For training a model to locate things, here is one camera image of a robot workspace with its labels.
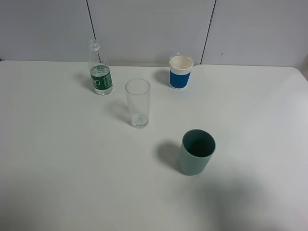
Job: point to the clear bottle green label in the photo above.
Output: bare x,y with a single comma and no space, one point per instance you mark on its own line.
99,69

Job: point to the teal green cup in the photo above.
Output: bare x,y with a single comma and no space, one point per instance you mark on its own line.
196,150

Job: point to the blue white paper cup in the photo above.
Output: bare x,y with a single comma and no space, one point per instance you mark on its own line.
180,69

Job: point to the tall clear glass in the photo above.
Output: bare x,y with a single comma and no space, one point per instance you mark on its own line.
138,97

